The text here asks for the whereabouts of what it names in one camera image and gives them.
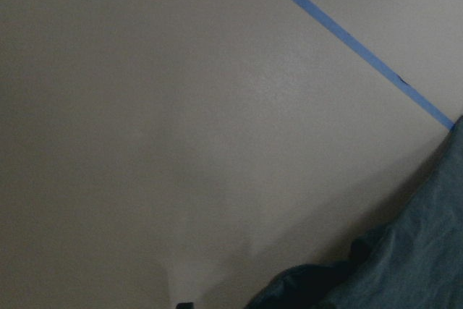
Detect blue tape line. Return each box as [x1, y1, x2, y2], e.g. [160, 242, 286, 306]
[290, 0, 455, 130]

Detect brown paper table cover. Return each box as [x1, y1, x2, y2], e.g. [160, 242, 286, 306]
[1, 0, 448, 308]

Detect black graphic t-shirt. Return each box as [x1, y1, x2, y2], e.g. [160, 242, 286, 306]
[248, 122, 462, 308]

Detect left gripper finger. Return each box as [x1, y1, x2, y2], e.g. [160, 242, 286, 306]
[176, 302, 193, 309]

